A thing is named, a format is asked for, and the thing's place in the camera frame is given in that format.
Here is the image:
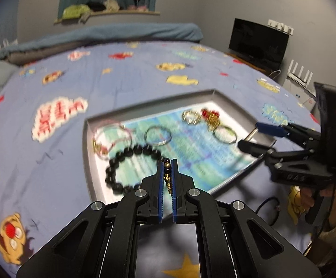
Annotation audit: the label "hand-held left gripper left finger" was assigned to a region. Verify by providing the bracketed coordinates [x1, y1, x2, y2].
[16, 159, 165, 278]

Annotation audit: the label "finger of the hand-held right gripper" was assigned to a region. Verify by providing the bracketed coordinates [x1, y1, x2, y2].
[237, 139, 313, 165]
[255, 122, 322, 148]

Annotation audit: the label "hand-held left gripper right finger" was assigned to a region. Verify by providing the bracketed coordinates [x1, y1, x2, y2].
[171, 159, 322, 278]

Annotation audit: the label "small dark bead bracelet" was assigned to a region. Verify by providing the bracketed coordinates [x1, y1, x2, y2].
[163, 158, 173, 198]

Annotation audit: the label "dark metal ring bangle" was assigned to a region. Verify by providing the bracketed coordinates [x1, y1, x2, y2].
[213, 126, 238, 145]

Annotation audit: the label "silver bangle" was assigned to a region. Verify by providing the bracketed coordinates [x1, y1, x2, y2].
[144, 125, 172, 146]

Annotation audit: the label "red bead gold chain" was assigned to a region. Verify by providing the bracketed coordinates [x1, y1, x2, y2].
[201, 108, 221, 128]

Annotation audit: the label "large black bead bracelet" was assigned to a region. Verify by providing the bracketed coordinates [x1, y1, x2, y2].
[106, 144, 164, 194]

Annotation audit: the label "round gold pearl hair clip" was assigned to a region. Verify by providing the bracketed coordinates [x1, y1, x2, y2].
[182, 109, 202, 126]

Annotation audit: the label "pink cord tassel bracelet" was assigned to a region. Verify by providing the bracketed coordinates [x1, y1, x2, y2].
[92, 122, 134, 159]

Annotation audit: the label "grey cardboard tray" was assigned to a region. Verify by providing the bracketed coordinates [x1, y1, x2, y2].
[82, 88, 277, 206]

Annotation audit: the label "blue-green printed paper sheet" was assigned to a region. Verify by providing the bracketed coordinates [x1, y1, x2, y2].
[94, 101, 262, 203]

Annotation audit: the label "white router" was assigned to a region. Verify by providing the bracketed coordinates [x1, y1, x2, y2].
[286, 59, 319, 96]

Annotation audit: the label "wooden television stand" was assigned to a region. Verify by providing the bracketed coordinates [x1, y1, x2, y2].
[224, 52, 273, 74]

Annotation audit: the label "black television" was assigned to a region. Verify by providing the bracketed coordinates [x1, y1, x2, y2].
[228, 18, 289, 66]

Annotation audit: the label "blue blanket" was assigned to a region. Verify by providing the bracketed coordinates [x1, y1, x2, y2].
[0, 23, 203, 60]

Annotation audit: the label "wooden window shelf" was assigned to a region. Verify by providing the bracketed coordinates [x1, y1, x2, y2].
[54, 9, 160, 25]

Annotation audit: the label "beige cloth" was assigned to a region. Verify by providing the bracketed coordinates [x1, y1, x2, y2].
[103, 0, 120, 11]

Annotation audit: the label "black cloth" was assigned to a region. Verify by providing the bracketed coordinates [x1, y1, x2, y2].
[86, 1, 107, 13]

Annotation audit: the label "green cloth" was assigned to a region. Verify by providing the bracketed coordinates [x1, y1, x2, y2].
[62, 4, 91, 21]

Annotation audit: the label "dark hair tie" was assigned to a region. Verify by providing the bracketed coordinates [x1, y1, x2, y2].
[256, 197, 281, 226]

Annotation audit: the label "white wall hooks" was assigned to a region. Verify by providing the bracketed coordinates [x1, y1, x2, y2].
[268, 19, 294, 35]

